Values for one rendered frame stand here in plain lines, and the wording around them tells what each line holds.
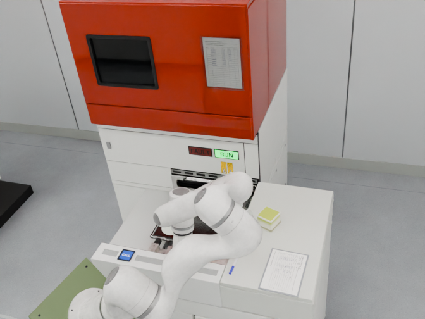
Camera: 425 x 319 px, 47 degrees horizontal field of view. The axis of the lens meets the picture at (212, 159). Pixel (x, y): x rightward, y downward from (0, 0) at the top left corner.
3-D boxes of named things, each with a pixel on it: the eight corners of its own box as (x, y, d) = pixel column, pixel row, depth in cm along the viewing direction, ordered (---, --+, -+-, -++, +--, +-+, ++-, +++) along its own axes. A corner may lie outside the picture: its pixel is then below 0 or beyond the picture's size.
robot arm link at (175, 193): (178, 231, 175) (198, 223, 181) (176, 199, 170) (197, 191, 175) (164, 223, 181) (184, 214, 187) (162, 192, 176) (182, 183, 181)
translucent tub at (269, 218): (266, 217, 209) (265, 205, 205) (281, 223, 204) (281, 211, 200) (256, 227, 204) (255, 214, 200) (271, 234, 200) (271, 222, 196)
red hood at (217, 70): (152, 59, 292) (134, -45, 257) (286, 66, 267) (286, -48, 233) (90, 125, 235) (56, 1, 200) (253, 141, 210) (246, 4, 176)
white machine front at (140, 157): (114, 180, 264) (97, 117, 241) (261, 200, 239) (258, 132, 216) (111, 184, 262) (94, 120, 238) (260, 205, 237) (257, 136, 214)
